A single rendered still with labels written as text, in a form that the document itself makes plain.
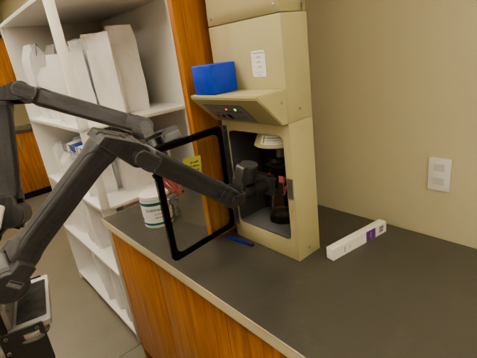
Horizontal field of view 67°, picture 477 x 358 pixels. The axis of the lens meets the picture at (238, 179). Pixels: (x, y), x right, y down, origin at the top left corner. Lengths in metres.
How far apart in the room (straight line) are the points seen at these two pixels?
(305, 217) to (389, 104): 0.49
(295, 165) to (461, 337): 0.60
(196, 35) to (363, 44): 0.58
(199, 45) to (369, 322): 1.00
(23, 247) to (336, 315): 0.77
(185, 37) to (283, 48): 0.38
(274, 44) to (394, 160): 0.64
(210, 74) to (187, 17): 0.26
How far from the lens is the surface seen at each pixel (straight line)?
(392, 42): 1.36
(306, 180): 1.18
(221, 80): 1.16
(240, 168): 1.13
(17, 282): 0.92
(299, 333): 1.01
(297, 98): 1.10
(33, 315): 1.17
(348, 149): 1.51
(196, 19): 1.34
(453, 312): 1.12
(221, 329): 1.31
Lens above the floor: 1.63
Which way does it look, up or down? 20 degrees down
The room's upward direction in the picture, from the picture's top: 8 degrees counter-clockwise
